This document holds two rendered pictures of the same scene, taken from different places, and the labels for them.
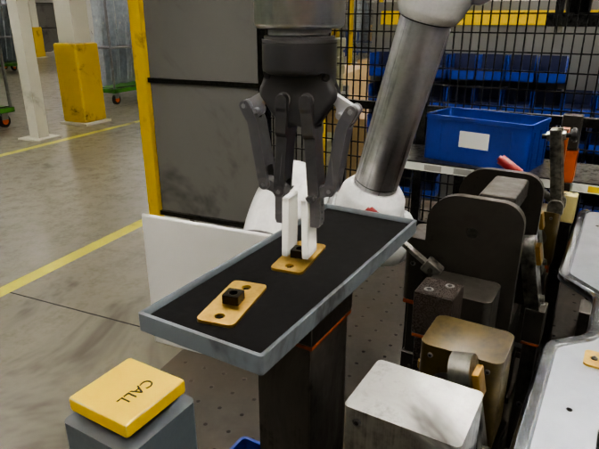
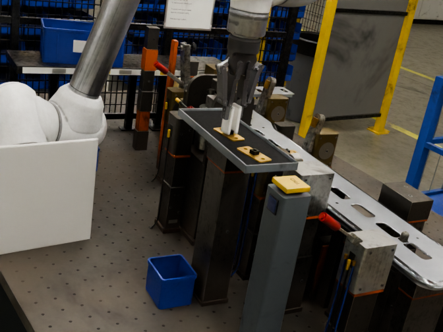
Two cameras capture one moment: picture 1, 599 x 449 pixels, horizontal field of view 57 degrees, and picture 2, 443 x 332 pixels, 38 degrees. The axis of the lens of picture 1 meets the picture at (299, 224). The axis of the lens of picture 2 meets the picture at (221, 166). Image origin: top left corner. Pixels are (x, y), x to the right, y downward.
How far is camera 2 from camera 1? 1.31 m
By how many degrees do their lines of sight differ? 57
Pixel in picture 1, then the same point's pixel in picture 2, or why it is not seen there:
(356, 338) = not seen: hidden behind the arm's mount
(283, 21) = (258, 35)
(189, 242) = (10, 163)
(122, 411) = (302, 185)
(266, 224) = (29, 136)
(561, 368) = not seen: hidden behind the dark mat
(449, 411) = (320, 167)
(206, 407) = (70, 273)
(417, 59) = (132, 8)
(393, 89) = (115, 27)
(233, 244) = (51, 153)
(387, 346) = (108, 203)
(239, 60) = not seen: outside the picture
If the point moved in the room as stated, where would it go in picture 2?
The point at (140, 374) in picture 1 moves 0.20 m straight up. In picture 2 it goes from (285, 178) to (304, 87)
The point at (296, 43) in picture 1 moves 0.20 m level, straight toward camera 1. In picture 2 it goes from (258, 42) to (339, 64)
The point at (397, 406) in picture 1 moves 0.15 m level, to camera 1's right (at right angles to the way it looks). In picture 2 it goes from (310, 170) to (334, 156)
